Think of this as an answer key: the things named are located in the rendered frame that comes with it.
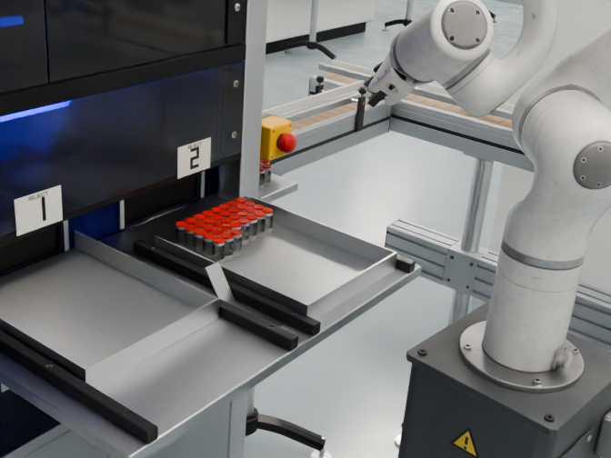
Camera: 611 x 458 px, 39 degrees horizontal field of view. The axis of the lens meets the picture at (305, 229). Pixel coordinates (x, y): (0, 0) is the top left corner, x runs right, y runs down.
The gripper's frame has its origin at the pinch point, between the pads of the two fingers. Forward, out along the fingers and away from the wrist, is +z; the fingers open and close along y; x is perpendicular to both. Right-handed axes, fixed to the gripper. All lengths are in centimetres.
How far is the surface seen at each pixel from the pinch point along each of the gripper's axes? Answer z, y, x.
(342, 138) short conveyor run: 80, 11, -13
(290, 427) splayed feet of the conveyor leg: 100, -58, -46
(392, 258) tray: 14.9, -20.2, -21.1
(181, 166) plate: 27.3, -25.3, 17.9
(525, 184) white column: 130, 47, -82
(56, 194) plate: 11, -42, 32
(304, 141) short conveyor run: 69, 2, -4
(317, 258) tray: 21.6, -26.5, -11.2
